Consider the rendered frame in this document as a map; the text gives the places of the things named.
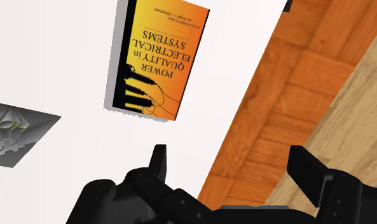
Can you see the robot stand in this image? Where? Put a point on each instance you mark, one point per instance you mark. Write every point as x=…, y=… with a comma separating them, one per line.
x=288, y=5

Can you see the orange and black book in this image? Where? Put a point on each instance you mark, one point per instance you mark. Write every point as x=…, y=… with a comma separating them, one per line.
x=158, y=59

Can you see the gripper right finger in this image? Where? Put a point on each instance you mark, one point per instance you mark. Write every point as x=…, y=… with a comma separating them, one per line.
x=334, y=189

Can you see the grey book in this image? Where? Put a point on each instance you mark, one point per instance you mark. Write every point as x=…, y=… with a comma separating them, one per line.
x=13, y=136

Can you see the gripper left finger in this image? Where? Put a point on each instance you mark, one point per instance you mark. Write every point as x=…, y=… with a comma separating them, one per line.
x=138, y=192

